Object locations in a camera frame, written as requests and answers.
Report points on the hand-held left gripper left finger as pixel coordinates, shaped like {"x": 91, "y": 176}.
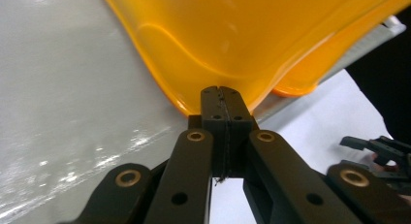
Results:
{"x": 211, "y": 120}

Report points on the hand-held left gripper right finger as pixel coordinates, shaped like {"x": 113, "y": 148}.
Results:
{"x": 239, "y": 117}

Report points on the yellow rain boot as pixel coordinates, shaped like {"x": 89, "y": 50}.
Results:
{"x": 232, "y": 33}

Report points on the two-tier metal and glass rack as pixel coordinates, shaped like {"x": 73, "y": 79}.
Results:
{"x": 64, "y": 88}

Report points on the white table mat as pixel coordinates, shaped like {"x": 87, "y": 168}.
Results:
{"x": 323, "y": 120}

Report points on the dark curtain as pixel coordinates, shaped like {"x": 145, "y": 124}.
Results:
{"x": 387, "y": 72}

